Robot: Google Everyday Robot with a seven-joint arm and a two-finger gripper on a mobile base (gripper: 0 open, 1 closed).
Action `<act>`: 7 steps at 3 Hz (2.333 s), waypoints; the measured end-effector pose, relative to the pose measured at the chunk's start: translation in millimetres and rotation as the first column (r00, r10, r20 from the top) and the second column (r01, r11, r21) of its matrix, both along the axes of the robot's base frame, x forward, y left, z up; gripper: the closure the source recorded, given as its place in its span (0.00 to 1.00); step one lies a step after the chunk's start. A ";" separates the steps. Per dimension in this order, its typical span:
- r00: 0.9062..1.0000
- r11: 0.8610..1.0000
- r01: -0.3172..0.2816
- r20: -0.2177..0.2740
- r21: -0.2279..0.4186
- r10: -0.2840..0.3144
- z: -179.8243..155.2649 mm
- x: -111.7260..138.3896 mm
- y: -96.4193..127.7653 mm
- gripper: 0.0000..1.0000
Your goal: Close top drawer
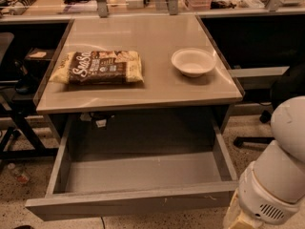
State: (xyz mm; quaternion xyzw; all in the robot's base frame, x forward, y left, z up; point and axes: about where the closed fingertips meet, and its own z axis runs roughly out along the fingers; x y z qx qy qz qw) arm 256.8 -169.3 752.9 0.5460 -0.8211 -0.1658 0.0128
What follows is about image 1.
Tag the grey drawer cabinet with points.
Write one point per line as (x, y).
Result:
(156, 39)

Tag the plastic water bottle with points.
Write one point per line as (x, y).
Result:
(19, 173)

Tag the black office chair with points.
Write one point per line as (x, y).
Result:
(290, 84)

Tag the white paper bowl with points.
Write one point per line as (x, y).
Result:
(193, 62)

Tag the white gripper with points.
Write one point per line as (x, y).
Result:
(261, 197)

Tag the grey metal shelf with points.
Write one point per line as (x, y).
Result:
(258, 78)

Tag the grey top drawer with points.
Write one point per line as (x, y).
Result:
(139, 163)

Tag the brown yellow snack bag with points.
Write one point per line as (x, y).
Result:
(99, 67)

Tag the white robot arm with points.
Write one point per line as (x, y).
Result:
(271, 188)

